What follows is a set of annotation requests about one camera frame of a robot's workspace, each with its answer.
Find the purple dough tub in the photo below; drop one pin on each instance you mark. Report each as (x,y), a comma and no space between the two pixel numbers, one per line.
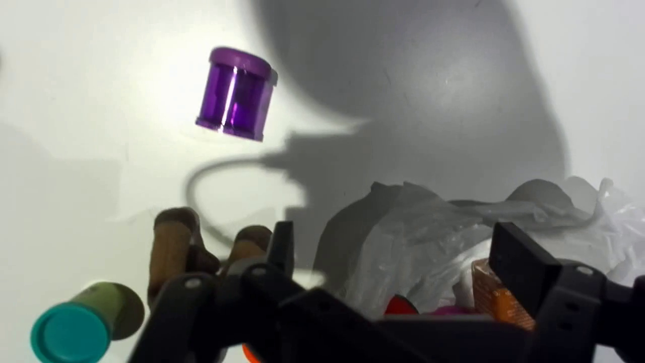
(236,93)

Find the white plastic bag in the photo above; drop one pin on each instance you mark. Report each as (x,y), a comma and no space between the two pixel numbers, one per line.
(416,243)

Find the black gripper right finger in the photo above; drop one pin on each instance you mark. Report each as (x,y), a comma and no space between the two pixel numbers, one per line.
(577,315)

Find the teal lid dough tub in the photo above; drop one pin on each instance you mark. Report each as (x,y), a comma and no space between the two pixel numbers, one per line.
(70,334)

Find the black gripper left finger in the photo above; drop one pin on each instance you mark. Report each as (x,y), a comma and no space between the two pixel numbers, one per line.
(268,315)

